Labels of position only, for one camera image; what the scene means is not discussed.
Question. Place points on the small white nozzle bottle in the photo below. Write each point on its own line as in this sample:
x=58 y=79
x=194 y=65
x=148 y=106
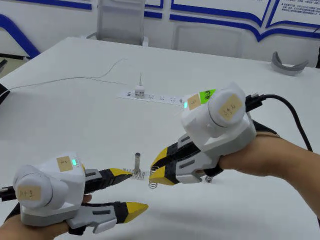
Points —
x=140 y=91

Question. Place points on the white power strip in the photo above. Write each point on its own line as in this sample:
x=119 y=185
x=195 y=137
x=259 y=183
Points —
x=160 y=98

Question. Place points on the metal pin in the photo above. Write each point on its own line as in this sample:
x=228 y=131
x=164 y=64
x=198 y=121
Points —
x=137 y=162

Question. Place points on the person's right forearm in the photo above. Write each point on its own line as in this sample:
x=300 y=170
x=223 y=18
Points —
x=300 y=175

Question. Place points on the person's right hand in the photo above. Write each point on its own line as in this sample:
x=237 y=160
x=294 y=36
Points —
x=250 y=157

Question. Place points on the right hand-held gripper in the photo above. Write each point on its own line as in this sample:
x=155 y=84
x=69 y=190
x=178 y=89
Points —
x=200 y=120

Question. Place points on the small metal spring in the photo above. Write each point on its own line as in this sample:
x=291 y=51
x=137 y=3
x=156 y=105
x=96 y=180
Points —
x=138 y=175
x=153 y=185
x=154 y=169
x=208 y=179

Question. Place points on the black bar beside table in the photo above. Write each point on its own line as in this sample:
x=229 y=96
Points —
x=12 y=57

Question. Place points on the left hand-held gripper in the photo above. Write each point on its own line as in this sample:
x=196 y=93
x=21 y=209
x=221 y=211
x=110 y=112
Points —
x=65 y=185

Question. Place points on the person's left hand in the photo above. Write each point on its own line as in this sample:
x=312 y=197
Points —
x=30 y=231

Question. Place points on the black object at table edge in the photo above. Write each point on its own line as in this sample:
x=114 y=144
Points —
x=3 y=93

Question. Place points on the grey curved headband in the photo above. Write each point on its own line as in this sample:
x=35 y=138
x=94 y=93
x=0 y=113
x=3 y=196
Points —
x=287 y=67

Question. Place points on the white office chair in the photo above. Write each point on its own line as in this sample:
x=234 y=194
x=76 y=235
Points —
x=120 y=22

